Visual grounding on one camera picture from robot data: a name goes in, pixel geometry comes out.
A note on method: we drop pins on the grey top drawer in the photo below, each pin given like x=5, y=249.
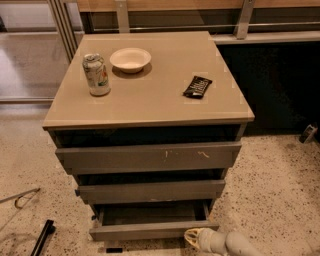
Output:
x=148, y=158

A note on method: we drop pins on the white green soda can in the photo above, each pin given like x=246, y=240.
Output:
x=96, y=74

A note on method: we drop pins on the grey bottom drawer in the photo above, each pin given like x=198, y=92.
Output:
x=159, y=220

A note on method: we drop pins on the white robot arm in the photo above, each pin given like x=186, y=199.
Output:
x=238, y=245

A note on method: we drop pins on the grey metal rod on floor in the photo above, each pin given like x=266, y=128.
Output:
x=17, y=197

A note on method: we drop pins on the grey middle drawer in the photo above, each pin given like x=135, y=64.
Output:
x=151, y=192

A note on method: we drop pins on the white paper bowl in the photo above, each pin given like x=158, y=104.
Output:
x=130, y=60

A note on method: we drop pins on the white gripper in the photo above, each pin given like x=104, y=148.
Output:
x=209, y=238

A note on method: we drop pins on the grey drawer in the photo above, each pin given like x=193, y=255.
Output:
x=159, y=220
x=148, y=158
x=151, y=192

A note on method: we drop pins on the black snack bar wrapper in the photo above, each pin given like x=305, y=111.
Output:
x=197, y=87

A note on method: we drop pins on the metal railing frame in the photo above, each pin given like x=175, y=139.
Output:
x=229, y=21

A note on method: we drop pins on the grey drawer cabinet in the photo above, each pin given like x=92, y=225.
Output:
x=149, y=108

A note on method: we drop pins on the small grey floor bracket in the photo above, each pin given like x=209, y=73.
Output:
x=309, y=133

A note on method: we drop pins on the black bar on floor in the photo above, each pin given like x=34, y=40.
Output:
x=47, y=230

